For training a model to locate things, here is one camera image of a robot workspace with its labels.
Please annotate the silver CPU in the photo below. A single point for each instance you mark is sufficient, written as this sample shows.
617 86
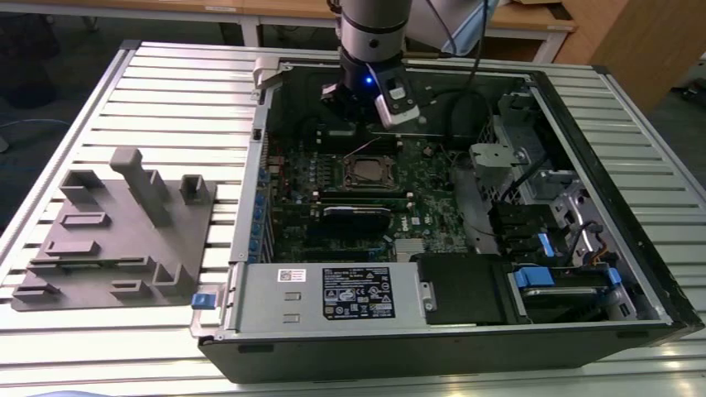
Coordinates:
369 169

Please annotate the wooden cabinet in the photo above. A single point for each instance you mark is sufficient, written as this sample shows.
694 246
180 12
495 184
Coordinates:
650 49

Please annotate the silver metal bracket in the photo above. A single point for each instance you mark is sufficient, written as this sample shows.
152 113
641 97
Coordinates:
497 159

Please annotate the black graphics card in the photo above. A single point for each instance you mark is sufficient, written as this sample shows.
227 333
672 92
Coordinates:
358 221

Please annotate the black plastic bay cover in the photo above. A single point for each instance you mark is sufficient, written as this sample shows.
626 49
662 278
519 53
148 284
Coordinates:
463 289

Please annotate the black PC case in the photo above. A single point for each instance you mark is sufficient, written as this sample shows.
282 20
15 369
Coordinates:
386 360

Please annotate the blue case latch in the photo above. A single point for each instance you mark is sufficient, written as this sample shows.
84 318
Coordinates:
202 301

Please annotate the black RAM slot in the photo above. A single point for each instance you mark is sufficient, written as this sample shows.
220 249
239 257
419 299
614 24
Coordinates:
365 192

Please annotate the wooden desk white frame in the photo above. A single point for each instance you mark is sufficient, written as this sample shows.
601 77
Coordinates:
298 10
138 4

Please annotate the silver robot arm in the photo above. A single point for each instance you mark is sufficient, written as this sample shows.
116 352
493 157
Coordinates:
375 25

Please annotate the blue plastic clip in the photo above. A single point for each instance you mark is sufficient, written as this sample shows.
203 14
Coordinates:
613 276
545 244

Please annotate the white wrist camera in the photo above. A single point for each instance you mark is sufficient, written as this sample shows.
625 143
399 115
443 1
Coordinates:
399 116

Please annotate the grey parts rack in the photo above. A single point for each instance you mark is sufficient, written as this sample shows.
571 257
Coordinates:
110 248

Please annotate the silver power supply unit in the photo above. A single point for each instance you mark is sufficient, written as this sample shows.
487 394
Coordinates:
265 302

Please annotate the green motherboard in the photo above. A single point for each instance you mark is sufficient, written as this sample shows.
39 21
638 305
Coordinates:
435 215

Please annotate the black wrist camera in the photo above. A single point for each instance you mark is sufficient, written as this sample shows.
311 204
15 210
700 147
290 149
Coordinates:
329 93

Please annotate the hard disk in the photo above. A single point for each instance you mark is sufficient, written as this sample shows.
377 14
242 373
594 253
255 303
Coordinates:
557 304

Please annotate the silver chipset heatsink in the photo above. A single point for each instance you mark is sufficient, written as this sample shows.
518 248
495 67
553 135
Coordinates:
411 246

